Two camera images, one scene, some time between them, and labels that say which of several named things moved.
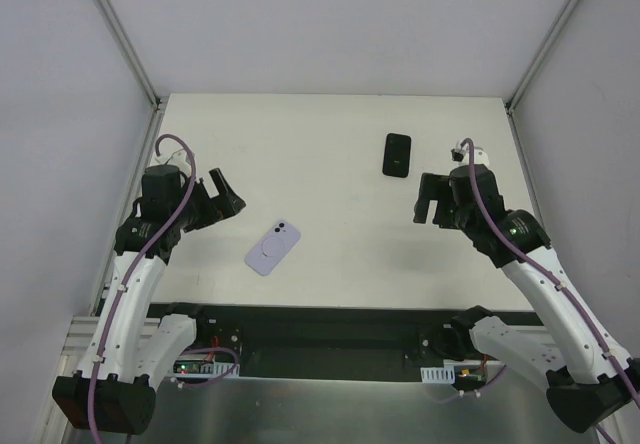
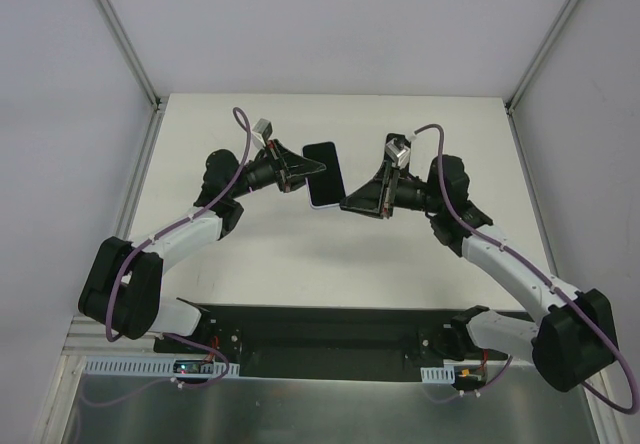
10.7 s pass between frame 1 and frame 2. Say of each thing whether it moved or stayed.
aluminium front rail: stayed
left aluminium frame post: stayed
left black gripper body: moved
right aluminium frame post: stayed
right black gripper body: moved
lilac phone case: moved
